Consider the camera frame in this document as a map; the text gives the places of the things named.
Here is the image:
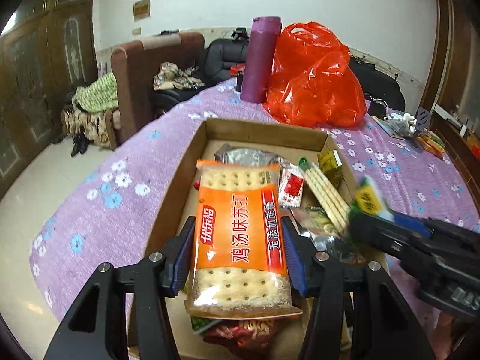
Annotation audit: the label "wooden wardrobe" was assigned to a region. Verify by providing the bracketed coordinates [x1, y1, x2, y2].
[0, 0, 98, 196]

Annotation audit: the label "green-striped biscuit packet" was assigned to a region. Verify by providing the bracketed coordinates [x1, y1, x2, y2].
[424, 131, 445, 149]

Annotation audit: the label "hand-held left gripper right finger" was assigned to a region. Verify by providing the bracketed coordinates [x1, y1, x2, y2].
[281, 217, 436, 360]

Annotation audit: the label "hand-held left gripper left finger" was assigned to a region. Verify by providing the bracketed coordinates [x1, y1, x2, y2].
[43, 215, 197, 360]

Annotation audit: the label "large orange cracker packet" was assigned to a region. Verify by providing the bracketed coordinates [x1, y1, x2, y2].
[185, 158, 304, 317]

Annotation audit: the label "stick biscuit packet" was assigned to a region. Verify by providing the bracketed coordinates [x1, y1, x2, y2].
[298, 157, 351, 233]

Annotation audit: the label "beige patterned clothing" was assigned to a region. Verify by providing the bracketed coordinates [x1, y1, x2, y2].
[154, 63, 207, 91]

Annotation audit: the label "black leather sofa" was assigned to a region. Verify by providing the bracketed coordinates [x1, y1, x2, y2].
[200, 37, 406, 111]

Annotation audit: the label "yellow-green patterned snack packet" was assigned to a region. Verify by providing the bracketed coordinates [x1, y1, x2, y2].
[318, 150, 344, 189]

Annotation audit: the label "silver foil snack packet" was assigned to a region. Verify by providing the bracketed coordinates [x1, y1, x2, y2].
[214, 143, 286, 166]

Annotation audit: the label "pale green snack packet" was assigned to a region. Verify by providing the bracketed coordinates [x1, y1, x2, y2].
[292, 206, 338, 241]

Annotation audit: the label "black shoes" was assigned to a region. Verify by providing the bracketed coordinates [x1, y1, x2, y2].
[71, 135, 91, 157]

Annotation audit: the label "red-white small packet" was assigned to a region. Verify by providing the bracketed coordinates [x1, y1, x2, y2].
[278, 163, 306, 209]

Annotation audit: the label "red patterned snack packet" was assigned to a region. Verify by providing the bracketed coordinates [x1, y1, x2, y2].
[204, 317, 278, 346]

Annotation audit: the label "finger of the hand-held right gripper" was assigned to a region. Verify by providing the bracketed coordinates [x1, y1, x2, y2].
[390, 212, 436, 239]
[349, 212, 413, 259]

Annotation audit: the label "wooden sideboard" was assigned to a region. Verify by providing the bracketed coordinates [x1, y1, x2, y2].
[431, 105, 480, 166]

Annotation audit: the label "red plastic bag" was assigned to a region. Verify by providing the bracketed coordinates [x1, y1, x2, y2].
[262, 22, 367, 128]

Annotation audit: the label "brown wooden door frame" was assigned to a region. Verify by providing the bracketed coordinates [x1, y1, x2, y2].
[420, 0, 480, 121]

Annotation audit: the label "cardboard box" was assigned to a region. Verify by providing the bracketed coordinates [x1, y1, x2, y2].
[127, 118, 391, 360]

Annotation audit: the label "floral purple tablecloth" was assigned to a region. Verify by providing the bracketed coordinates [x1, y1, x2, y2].
[29, 77, 480, 346]

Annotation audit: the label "green-red snack packet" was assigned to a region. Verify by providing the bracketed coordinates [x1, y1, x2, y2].
[191, 315, 211, 335]

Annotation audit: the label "purple thermos bottle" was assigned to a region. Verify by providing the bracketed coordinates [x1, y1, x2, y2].
[240, 16, 282, 104]

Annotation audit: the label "thin booklet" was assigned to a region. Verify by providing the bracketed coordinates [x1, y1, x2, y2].
[373, 116, 406, 139]

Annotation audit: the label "brown armchair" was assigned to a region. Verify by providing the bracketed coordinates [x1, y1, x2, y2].
[110, 32, 206, 147]

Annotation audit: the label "grey phone stand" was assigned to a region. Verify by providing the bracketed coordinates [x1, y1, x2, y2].
[412, 107, 432, 151]

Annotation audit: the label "slim orange biscuit packet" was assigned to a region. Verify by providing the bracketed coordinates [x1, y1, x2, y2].
[420, 140, 447, 157]

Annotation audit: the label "small black box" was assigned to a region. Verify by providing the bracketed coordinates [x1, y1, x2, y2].
[367, 99, 387, 119]

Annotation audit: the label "small wall plaque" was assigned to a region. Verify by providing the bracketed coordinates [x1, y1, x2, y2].
[134, 0, 151, 22]

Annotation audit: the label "green patterned cloth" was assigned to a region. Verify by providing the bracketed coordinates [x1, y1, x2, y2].
[73, 72, 120, 112]

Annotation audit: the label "yellow snack packet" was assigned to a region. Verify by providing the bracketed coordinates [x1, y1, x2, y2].
[349, 178, 394, 222]

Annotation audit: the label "brown patterned blanket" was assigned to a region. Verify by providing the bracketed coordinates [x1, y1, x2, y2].
[62, 105, 113, 147]

